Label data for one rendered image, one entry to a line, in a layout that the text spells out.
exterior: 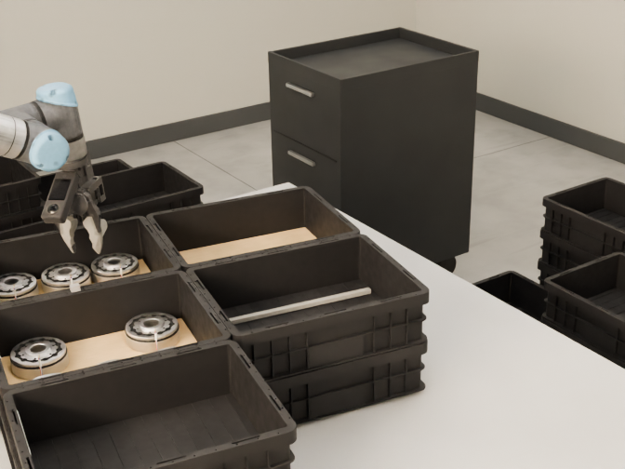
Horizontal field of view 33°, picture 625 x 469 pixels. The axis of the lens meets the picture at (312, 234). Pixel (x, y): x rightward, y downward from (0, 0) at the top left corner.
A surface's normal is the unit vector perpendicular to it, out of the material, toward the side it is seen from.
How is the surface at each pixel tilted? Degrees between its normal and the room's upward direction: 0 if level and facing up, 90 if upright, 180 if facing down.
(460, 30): 90
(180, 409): 0
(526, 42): 90
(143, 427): 0
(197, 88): 90
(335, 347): 90
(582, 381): 0
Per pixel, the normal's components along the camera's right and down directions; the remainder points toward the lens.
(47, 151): 0.61, 0.35
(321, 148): -0.83, 0.25
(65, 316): 0.40, 0.38
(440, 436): -0.02, -0.91
